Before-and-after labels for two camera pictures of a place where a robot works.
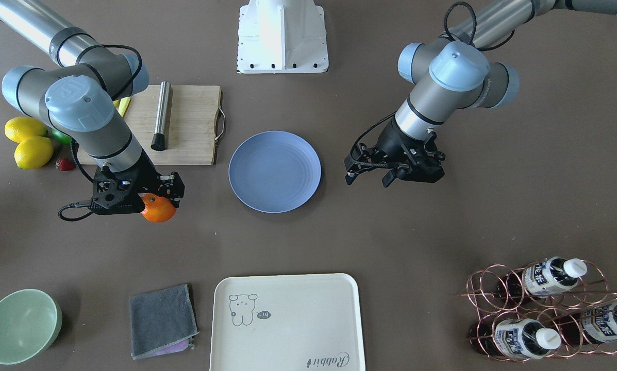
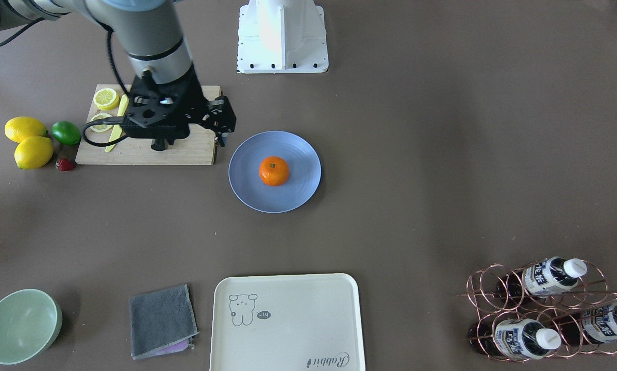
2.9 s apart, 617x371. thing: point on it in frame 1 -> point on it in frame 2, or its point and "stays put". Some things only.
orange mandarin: [157, 208] -> [273, 170]
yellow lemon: [18, 128] stays put
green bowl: [20, 326] stays put
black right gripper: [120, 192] -> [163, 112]
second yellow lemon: [33, 152] stays put
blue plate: [274, 171] stays put
